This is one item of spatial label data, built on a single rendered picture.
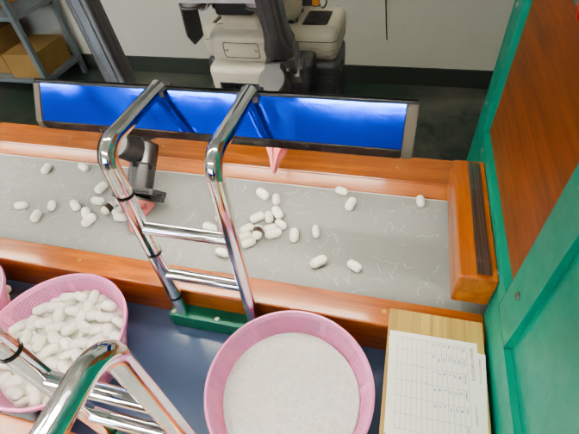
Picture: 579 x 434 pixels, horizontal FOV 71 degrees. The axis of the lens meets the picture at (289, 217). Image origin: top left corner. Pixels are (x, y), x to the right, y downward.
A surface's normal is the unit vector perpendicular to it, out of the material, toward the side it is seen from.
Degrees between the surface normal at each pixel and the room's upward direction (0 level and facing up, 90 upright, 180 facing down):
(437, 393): 0
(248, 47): 98
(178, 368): 0
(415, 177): 0
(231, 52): 98
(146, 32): 90
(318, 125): 58
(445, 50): 90
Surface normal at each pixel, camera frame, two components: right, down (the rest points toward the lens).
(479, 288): -0.24, 0.71
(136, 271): -0.07, -0.69
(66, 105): -0.24, 0.24
